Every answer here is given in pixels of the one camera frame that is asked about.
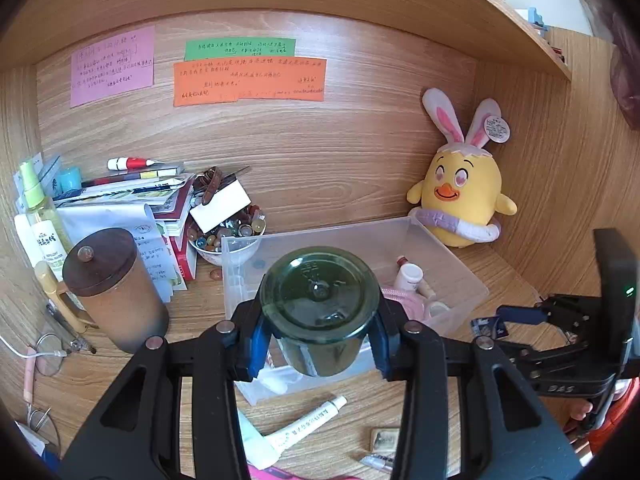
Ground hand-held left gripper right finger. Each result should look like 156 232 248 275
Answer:
367 305 586 480

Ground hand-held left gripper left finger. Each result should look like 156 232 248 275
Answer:
59 300 273 480

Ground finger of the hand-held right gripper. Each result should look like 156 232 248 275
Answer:
496 294 600 345
495 339 598 378

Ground small dark blue box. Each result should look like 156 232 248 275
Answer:
471 316 510 341

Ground pink rope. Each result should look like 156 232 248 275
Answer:
381 285 426 321

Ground dark green bottle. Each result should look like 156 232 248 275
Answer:
259 246 382 378

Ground clear plastic storage box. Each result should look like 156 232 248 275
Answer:
221 217 490 407

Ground person's right forearm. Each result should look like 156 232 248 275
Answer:
587 380 640 461

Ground person's right hand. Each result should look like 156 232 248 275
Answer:
565 397 598 433

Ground white labelled ointment tube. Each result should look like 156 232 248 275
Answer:
264 395 348 457

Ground mint white small bottle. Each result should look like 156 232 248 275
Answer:
238 409 282 467

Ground small silver clip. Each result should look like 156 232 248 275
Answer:
361 454 396 472

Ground white bowl of small items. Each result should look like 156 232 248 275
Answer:
189 205 267 253

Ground pink scissors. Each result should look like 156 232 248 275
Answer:
247 464 306 480

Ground yellow bunny-eared chick plush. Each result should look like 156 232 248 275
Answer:
406 87 518 248

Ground white card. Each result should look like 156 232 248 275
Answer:
190 180 251 234

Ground brown lidded mug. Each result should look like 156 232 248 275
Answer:
62 227 171 354

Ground brown hair clip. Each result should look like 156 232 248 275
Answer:
202 166 223 206

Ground stack of papers and booklets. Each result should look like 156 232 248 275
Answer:
52 160 201 306

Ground cream lip balm tube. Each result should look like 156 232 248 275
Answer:
34 261 68 306

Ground red white marker pen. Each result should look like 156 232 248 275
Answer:
107 156 165 171

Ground dark red cloth bag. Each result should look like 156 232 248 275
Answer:
590 0 640 128

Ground thin-framed eyeglasses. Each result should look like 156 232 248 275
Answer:
22 332 68 456

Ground white blue carton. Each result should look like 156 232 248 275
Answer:
15 425 61 471

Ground yellow-green spray bottle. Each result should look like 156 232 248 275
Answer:
19 161 71 268

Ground orange paper note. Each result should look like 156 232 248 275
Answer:
173 57 327 108

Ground green paper note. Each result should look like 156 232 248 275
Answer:
184 37 297 61

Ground pink paper note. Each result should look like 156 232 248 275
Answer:
70 25 156 108

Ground white cable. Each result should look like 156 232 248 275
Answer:
0 334 66 361

